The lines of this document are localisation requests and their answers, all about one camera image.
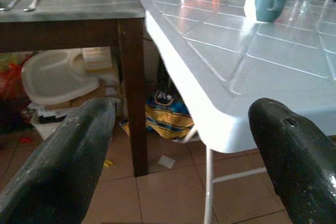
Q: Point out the yellow blue printed bag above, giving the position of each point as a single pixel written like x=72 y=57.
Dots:
x=168 y=124

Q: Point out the yellow small floor scrap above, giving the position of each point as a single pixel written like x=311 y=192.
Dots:
x=107 y=163

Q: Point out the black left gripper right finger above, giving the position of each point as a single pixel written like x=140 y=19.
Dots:
x=302 y=171

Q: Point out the silver metal fork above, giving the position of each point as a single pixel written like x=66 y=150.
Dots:
x=14 y=1

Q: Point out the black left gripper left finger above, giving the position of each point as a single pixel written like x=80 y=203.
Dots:
x=57 y=171

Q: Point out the black white flat box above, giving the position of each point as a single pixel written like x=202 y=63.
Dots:
x=52 y=119

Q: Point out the cream stacked box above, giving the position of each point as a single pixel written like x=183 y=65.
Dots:
x=98 y=60

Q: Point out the white plastic folding table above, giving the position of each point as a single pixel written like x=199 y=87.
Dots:
x=236 y=77

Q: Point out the white paper scrap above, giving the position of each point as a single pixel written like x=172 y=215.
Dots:
x=166 y=161

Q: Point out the dark wooden table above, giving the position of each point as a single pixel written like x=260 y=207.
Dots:
x=134 y=90

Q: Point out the red small floor scrap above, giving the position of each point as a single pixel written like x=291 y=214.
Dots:
x=25 y=139

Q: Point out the red plastic bag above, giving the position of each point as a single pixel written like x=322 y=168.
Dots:
x=11 y=77

